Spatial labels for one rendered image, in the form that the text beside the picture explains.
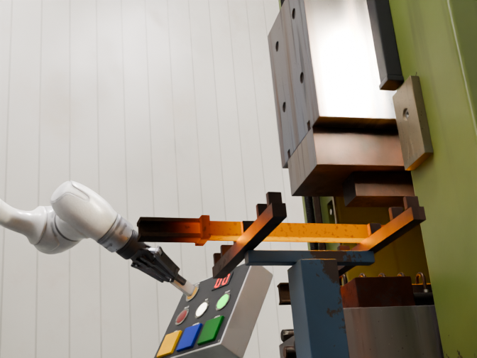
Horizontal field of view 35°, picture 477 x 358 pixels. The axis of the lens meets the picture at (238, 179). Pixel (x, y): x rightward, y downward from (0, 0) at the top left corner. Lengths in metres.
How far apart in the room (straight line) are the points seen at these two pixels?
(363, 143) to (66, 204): 0.73
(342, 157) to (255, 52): 4.51
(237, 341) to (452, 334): 0.72
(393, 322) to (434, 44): 0.54
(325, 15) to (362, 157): 0.35
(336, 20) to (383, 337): 0.77
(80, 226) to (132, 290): 2.81
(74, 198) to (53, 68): 3.13
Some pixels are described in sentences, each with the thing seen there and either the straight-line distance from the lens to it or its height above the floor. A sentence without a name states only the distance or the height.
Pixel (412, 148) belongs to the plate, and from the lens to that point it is 1.55.
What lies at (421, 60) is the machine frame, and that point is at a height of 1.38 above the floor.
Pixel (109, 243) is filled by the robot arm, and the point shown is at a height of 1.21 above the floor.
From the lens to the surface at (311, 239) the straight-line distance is 1.20.
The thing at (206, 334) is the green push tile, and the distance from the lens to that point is 2.05.
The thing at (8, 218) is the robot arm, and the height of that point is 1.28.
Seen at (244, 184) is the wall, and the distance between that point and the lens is 5.53.
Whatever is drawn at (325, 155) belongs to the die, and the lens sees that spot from 1.72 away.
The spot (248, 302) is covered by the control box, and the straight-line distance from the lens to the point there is 2.07.
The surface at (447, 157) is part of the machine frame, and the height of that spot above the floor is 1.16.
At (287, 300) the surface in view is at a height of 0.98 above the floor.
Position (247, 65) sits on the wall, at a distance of 6.07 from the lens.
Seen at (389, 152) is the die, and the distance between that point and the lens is 1.79.
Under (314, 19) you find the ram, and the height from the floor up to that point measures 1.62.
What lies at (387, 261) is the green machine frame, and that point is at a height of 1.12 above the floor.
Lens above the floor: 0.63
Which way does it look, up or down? 22 degrees up
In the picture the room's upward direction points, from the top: 5 degrees counter-clockwise
